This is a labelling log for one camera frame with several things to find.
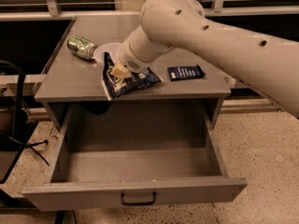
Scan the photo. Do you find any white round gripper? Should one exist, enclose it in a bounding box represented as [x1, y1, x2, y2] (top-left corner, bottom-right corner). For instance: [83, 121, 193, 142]
[111, 36, 156, 79]

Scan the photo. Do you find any blue kettle chip bag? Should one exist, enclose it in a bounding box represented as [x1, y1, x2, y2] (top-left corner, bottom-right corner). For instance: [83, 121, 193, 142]
[102, 52, 162, 101]

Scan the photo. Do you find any white ceramic bowl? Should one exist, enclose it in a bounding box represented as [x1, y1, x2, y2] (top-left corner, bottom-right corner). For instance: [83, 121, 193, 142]
[93, 43, 122, 65]

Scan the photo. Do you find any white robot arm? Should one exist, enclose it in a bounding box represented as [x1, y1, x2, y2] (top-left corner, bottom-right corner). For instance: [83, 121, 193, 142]
[112, 0, 299, 118]

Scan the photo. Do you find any grey cabinet with counter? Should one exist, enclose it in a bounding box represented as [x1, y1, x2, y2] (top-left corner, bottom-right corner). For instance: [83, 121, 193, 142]
[33, 14, 232, 133]

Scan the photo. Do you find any open grey top drawer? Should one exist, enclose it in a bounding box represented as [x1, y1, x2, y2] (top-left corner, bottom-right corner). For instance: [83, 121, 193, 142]
[22, 100, 247, 211]

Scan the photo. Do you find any green soda can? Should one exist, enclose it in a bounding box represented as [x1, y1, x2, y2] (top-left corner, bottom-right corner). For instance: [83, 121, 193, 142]
[66, 35, 97, 61]

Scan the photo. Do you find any dark blue snack bar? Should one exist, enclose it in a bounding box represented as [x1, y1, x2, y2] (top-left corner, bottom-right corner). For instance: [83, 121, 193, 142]
[167, 64, 206, 81]

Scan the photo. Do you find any metal window railing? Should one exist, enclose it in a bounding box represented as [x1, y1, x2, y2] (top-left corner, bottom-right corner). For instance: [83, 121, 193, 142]
[0, 0, 299, 21]

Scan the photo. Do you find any black cable on floor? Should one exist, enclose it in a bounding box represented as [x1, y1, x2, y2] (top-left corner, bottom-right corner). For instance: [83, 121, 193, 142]
[0, 136, 50, 185]

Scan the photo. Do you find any black drawer handle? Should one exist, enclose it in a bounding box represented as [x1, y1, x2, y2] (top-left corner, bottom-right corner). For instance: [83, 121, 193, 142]
[121, 192, 157, 207]

